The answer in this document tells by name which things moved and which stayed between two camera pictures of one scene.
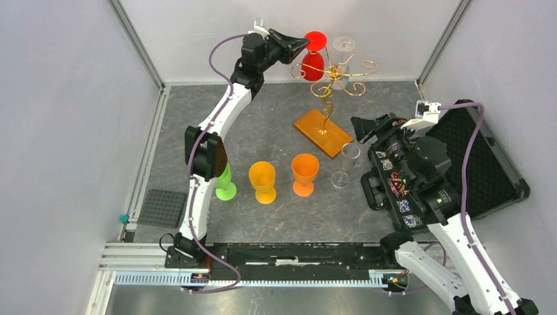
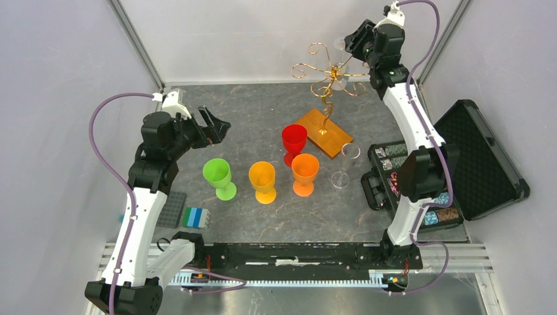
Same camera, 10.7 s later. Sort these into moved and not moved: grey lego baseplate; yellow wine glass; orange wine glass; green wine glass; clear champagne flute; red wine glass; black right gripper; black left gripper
Moved: black right gripper; black left gripper; red wine glass
Not moved: grey lego baseplate; yellow wine glass; orange wine glass; clear champagne flute; green wine glass
